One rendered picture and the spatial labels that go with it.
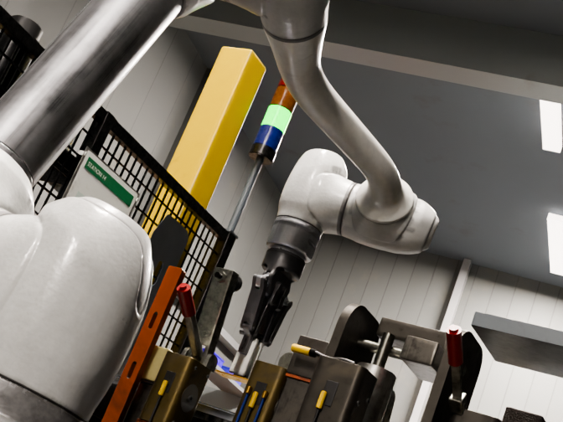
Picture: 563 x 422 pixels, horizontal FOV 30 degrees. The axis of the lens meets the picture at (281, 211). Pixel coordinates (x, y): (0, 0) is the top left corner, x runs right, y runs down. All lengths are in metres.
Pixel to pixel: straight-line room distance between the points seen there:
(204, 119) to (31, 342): 1.71
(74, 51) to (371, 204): 0.68
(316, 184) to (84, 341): 0.89
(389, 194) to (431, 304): 8.48
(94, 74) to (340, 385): 0.52
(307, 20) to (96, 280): 0.59
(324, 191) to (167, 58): 5.98
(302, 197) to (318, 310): 8.57
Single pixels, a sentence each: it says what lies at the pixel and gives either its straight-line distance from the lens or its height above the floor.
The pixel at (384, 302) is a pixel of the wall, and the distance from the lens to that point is 10.35.
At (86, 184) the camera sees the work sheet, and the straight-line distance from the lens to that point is 2.27.
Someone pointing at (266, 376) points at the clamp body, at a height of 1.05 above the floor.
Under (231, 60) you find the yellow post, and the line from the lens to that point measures 2.80.
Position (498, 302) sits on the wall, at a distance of 10.22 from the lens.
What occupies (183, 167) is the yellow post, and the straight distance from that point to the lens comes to 2.68.
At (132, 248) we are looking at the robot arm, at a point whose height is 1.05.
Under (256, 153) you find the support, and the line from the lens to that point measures 2.82.
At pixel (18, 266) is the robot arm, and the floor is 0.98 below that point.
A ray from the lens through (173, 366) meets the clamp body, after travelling 1.68.
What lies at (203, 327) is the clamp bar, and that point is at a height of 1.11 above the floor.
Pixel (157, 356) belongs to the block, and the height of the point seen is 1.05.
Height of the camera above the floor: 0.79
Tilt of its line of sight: 18 degrees up
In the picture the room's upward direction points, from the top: 22 degrees clockwise
